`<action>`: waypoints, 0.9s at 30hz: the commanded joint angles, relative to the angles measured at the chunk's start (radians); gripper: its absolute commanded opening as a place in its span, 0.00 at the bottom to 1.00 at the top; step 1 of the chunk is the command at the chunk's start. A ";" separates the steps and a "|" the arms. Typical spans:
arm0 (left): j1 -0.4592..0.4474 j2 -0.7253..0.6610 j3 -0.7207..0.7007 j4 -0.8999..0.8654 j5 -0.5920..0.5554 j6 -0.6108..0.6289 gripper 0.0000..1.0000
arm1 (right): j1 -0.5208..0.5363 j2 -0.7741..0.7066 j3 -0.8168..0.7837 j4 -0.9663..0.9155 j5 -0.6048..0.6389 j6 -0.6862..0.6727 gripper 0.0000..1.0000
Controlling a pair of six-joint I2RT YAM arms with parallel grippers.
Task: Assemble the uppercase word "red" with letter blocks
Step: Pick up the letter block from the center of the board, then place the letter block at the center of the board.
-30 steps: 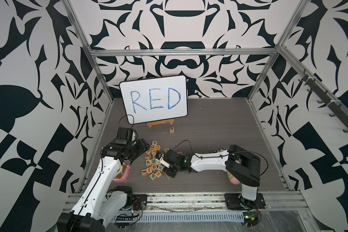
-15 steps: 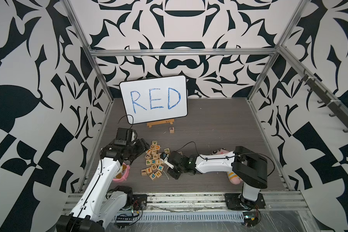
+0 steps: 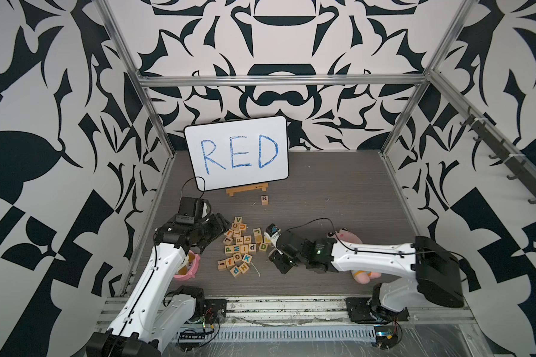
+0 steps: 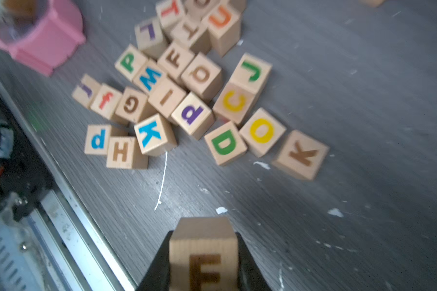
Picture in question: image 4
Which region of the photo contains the wooden block brown K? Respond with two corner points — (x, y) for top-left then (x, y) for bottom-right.
(272, 130), (330, 181)

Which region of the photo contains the wooden block letter E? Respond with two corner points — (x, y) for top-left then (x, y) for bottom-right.
(169, 217), (239, 291)

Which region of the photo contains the wooden block red f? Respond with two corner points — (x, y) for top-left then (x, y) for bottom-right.
(90, 83), (129, 126)

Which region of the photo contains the wooden block brown I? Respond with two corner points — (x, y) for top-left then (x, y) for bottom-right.
(148, 78), (187, 121)

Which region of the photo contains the wooden block green J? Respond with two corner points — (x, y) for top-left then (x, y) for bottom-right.
(229, 53), (273, 96)

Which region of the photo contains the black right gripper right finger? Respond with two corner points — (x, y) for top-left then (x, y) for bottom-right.
(236, 232), (271, 291)

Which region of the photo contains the wooden block purple p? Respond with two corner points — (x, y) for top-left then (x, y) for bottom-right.
(171, 92), (216, 140)

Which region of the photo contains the wooden block red T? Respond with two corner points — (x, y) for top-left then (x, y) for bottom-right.
(155, 0), (186, 30)

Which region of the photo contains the wooden block yellow O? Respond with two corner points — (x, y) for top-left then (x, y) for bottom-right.
(239, 107), (286, 158)

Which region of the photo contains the pink toy bowl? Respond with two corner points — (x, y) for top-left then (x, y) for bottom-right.
(0, 1), (86, 76)

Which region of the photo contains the wooden block green D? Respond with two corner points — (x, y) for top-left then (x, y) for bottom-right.
(205, 121), (248, 166)

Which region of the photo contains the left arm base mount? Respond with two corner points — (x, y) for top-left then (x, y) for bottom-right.
(0, 97), (54, 221)

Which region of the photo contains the wooden block blue W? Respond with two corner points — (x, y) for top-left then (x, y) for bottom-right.
(132, 59), (168, 96)

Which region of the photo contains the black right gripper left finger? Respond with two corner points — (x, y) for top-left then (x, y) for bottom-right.
(136, 230), (173, 291)

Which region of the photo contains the wooden block brown H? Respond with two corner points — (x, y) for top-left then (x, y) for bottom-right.
(106, 137), (148, 170)

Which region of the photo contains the wooden block brown G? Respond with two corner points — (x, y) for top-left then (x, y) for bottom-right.
(115, 87), (157, 124)

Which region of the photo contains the wooden block orange U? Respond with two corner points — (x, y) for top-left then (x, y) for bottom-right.
(202, 2), (242, 57)

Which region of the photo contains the wooden block green P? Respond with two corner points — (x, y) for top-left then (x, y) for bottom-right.
(115, 44), (149, 82)

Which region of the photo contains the wooden block yellow C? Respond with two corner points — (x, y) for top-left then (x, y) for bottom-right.
(212, 82), (257, 126)

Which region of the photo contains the wooden block blue p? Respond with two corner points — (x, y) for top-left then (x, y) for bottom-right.
(84, 124), (128, 156)

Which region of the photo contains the wooden block blue K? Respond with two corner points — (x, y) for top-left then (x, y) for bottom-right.
(134, 113), (178, 156)

